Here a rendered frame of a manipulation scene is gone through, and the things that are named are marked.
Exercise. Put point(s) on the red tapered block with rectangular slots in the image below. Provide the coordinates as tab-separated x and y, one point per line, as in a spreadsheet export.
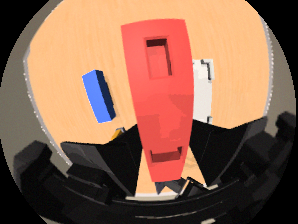
160	71

